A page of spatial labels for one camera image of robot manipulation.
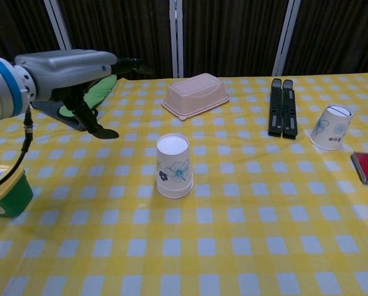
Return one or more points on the green container yellow lid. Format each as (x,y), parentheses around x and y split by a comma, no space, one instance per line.
(8,194)

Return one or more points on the white partition frame post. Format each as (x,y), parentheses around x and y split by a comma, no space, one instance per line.
(176,37)
(286,37)
(59,24)

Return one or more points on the yellow white checked tablecloth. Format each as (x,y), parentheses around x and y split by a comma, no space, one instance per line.
(233,216)

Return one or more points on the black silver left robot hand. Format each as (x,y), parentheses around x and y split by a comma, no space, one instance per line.
(66,71)

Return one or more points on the white floral paper cup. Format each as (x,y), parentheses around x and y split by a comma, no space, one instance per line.
(174,192)
(173,160)

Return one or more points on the pink plastic lunch box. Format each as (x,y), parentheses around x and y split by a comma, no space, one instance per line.
(196,92)

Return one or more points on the white paper cup black-lined base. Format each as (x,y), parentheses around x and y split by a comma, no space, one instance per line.
(333,128)

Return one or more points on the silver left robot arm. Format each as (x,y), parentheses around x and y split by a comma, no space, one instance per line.
(2,89)

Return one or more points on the grey green microfibre cloth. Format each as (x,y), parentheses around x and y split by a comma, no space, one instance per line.
(102,89)

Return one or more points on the black corrugated partition panel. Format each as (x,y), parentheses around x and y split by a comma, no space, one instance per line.
(14,27)
(119,27)
(230,37)
(338,37)

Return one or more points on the black folding stand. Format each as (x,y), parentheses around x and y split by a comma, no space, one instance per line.
(282,111)

